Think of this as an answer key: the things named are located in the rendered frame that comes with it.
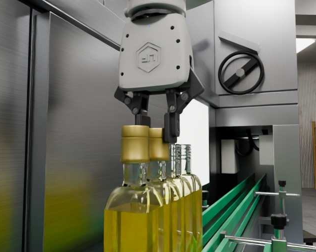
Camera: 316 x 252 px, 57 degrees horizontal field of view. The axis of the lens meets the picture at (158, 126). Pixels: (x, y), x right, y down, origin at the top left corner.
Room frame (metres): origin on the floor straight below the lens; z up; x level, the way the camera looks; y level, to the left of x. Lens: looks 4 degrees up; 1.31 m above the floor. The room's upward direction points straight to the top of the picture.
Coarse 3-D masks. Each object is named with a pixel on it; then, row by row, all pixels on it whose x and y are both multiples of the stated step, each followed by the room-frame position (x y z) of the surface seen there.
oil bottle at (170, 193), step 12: (156, 180) 0.39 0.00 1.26; (168, 180) 0.40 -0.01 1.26; (168, 192) 0.38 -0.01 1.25; (168, 204) 0.37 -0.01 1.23; (180, 204) 0.41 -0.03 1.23; (168, 216) 0.37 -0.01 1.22; (180, 216) 0.41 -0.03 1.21; (168, 228) 0.37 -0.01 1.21; (180, 228) 0.41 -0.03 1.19; (168, 240) 0.37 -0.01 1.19; (180, 240) 0.41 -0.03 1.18
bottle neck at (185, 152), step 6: (180, 144) 0.50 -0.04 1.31; (186, 144) 0.50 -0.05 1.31; (180, 150) 0.50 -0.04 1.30; (186, 150) 0.50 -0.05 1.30; (180, 156) 0.50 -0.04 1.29; (186, 156) 0.50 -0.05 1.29; (180, 162) 0.50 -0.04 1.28; (186, 162) 0.50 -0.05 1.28; (180, 168) 0.50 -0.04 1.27; (186, 168) 0.50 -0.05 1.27
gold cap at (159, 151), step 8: (152, 128) 0.39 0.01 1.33; (160, 128) 0.39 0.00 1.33; (152, 136) 0.39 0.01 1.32; (160, 136) 0.39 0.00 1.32; (152, 144) 0.39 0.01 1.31; (160, 144) 0.39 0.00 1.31; (168, 144) 0.40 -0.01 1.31; (152, 152) 0.39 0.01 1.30; (160, 152) 0.39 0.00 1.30; (168, 152) 0.40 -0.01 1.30; (152, 160) 0.39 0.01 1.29; (160, 160) 0.39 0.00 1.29
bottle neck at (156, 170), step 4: (164, 160) 0.40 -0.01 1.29; (148, 164) 0.39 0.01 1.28; (152, 164) 0.39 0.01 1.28; (156, 164) 0.39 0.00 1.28; (160, 164) 0.39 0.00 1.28; (164, 164) 0.40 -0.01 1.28; (148, 168) 0.39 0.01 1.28; (152, 168) 0.39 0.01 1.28; (156, 168) 0.39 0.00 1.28; (160, 168) 0.39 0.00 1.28; (164, 168) 0.40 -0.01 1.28; (148, 172) 0.39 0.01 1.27; (152, 172) 0.39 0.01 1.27; (156, 172) 0.39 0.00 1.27; (160, 172) 0.39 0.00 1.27; (164, 172) 0.40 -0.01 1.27; (148, 176) 0.39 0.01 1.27; (152, 176) 0.39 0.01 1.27; (156, 176) 0.39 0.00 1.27; (160, 176) 0.39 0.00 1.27; (164, 176) 0.40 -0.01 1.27
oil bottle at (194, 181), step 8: (184, 176) 0.49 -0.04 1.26; (192, 176) 0.49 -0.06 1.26; (192, 184) 0.48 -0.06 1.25; (200, 184) 0.51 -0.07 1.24; (192, 192) 0.48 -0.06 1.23; (200, 192) 0.51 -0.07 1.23; (192, 200) 0.48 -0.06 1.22; (200, 200) 0.51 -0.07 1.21; (200, 208) 0.51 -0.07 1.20; (200, 216) 0.51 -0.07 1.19; (200, 224) 0.51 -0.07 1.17; (200, 232) 0.51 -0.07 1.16; (200, 240) 0.51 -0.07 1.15; (200, 248) 0.51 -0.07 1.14
